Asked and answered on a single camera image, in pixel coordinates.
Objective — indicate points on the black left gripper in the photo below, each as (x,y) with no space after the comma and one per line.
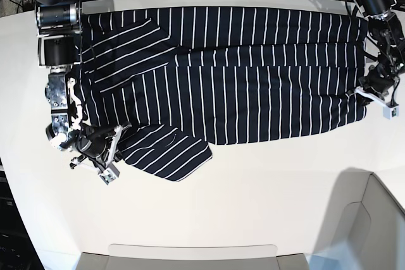
(376,84)

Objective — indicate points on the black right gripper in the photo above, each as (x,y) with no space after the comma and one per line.
(97,144)

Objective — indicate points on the navy white striped T-shirt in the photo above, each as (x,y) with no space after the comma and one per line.
(189,77)

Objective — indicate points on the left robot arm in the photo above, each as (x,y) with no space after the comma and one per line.
(386,33)

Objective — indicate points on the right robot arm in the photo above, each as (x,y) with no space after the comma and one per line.
(59,32)

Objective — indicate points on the white bin front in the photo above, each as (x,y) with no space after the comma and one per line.
(122,256)

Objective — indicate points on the white bin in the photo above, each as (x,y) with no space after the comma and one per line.
(122,256)
(363,227)

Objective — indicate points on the white bin right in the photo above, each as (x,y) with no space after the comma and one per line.
(363,227)

